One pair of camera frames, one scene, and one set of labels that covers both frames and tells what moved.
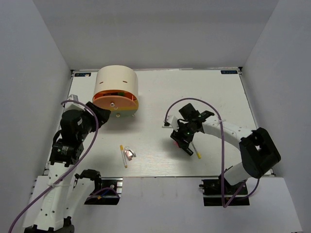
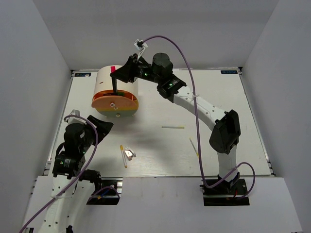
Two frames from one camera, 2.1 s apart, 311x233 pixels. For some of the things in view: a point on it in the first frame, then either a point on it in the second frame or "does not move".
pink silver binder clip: (129, 153) does not move
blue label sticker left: (85, 74) does not move
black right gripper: (178, 136) -> (128, 72)
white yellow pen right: (198, 155) does not move
